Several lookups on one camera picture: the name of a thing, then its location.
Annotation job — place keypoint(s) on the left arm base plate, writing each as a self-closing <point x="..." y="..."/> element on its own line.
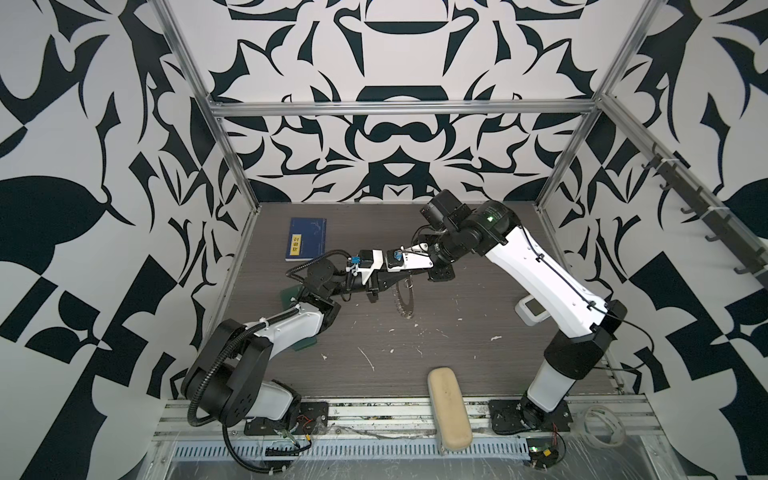
<point x="302" y="418"/>

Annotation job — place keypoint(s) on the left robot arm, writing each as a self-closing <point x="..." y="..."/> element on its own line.
<point x="226" y="385"/>

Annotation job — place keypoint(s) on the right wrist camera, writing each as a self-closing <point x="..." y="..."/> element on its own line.
<point x="445" y="212"/>

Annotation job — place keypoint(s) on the beige eyeglass case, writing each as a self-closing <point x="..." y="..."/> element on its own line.
<point x="452" y="424"/>

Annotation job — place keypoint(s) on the white cable duct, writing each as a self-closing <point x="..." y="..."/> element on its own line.
<point x="327" y="449"/>

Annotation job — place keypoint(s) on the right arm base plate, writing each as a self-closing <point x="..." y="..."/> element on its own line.
<point x="510" y="417"/>

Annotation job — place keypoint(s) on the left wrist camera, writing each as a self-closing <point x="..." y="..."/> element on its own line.
<point x="365" y="264"/>

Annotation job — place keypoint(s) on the green plastic card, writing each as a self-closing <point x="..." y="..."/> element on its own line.
<point x="300" y="329"/>

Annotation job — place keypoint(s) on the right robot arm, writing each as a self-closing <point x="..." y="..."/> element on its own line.
<point x="587" y="323"/>

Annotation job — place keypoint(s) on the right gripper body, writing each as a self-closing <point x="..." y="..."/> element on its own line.
<point x="444" y="252"/>

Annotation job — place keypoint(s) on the small circuit board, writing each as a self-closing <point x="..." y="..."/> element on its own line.
<point x="546" y="454"/>

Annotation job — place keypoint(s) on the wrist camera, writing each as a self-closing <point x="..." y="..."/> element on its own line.
<point x="365" y="264"/>
<point x="445" y="212"/>

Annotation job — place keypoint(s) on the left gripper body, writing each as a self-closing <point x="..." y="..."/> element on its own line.
<point x="369" y="288"/>

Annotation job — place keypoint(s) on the blue booklet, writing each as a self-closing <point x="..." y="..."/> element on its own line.
<point x="306" y="239"/>

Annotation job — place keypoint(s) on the wall hook rail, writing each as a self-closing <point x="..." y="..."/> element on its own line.
<point x="701" y="204"/>

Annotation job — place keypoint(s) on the white digital timer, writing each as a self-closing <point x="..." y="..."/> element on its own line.
<point x="531" y="311"/>

